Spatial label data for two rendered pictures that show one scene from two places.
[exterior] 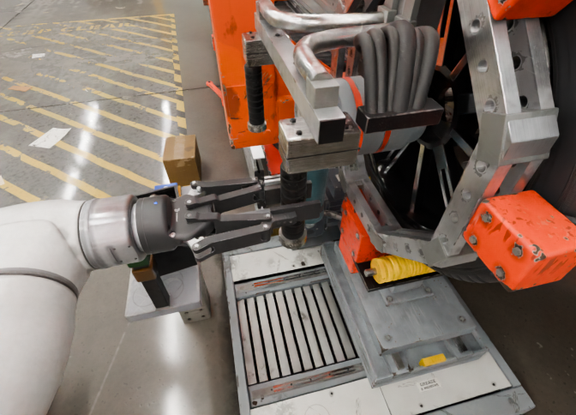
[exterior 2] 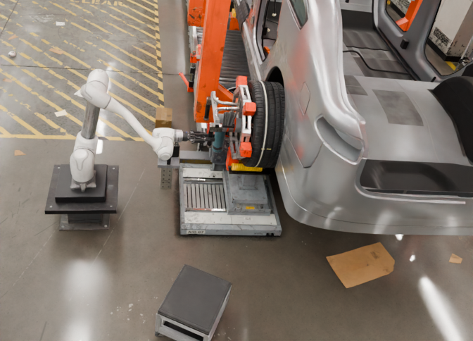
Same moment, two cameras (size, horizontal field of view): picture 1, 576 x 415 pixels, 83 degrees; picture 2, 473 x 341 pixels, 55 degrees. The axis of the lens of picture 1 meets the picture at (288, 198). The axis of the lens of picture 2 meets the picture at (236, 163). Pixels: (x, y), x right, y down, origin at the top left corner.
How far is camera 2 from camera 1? 288 cm
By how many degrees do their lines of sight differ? 4
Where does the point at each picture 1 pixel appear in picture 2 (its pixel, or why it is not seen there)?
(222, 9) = (203, 81)
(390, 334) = (236, 196)
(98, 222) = (177, 133)
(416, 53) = (231, 117)
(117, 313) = (132, 180)
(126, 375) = (138, 199)
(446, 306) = (260, 193)
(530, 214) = (246, 145)
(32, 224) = (168, 131)
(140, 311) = (162, 164)
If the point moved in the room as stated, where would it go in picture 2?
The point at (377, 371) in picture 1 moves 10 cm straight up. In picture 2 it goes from (230, 208) to (231, 199)
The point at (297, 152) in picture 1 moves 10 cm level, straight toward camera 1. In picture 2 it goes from (212, 128) to (209, 136)
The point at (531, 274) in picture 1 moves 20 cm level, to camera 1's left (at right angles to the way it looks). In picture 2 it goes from (242, 153) to (215, 147)
